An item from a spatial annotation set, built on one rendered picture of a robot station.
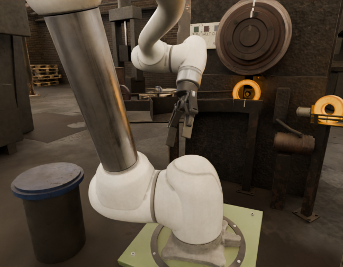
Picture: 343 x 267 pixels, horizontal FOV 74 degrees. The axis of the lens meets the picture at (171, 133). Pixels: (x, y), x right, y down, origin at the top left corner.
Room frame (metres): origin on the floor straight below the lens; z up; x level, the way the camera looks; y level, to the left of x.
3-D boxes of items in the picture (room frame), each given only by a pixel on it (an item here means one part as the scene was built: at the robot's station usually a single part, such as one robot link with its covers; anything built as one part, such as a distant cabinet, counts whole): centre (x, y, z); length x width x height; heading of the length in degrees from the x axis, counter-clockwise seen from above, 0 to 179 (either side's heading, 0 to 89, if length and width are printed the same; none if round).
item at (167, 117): (1.58, 0.01, 0.36); 0.26 x 0.20 x 0.72; 100
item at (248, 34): (1.53, -0.49, 1.12); 0.28 x 0.06 x 0.28; 65
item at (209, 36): (1.86, -0.26, 1.15); 0.26 x 0.02 x 0.18; 65
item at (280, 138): (1.36, -0.77, 0.27); 0.22 x 0.13 x 0.53; 65
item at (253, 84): (1.63, -0.53, 0.75); 0.18 x 0.03 x 0.18; 64
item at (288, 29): (1.62, -0.53, 1.12); 0.47 x 0.06 x 0.47; 65
